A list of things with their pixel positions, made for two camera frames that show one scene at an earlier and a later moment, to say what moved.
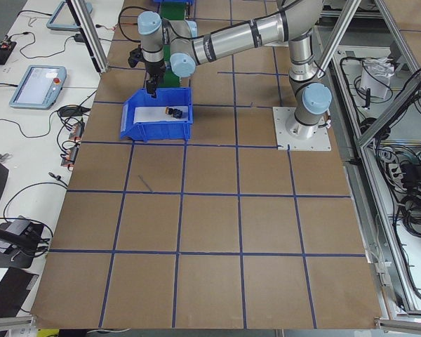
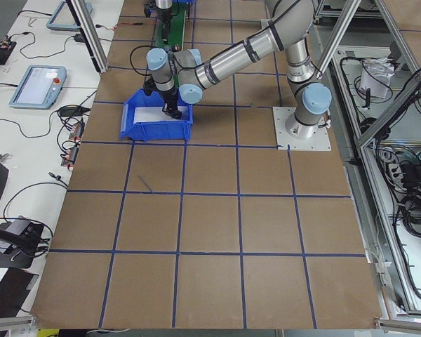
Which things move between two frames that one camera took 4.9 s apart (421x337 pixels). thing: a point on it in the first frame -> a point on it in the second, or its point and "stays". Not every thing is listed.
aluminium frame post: (84, 22) stays
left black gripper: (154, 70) -> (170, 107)
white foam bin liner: (158, 114) stays
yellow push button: (174, 112) stays
